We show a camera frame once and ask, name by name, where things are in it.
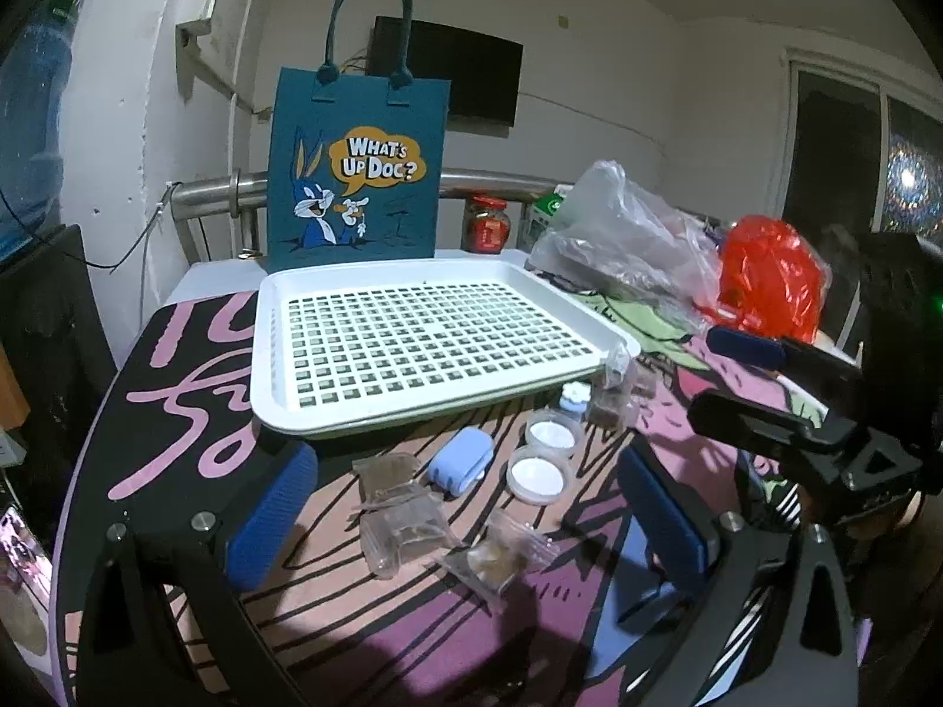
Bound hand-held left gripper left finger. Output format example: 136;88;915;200
74;442;319;707

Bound blue water jug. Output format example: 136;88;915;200
0;0;75;259

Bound dark window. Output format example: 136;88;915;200
784;51;943;266

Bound light blue case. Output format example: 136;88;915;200
428;428;493;496

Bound red jar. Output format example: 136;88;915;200
461;195;512;253

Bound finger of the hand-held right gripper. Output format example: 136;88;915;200
705;325;863;414
687;390;922;524

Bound round clear container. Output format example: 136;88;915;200
507;444;574;506
526;409;580;453

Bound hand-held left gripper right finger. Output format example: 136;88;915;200
615;445;866;707

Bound black cable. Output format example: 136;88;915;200
84;180;185;270

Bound black water dispenser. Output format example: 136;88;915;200
0;224;119;473

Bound white perforated plastic tray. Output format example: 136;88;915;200
249;250;642;443

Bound metal bed rail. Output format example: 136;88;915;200
171;168;583;266

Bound blue cartoon tote bag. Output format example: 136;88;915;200
265;0;447;275

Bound white wall box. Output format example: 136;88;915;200
175;0;220;38

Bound black wall television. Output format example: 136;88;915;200
368;15;526;128

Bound person's right hand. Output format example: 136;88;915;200
888;493;931;531

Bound clear plastic bag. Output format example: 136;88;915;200
526;160;727;329

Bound green white carton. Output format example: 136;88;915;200
517;191;572;255

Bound red plastic bag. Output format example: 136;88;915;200
718;215;825;343

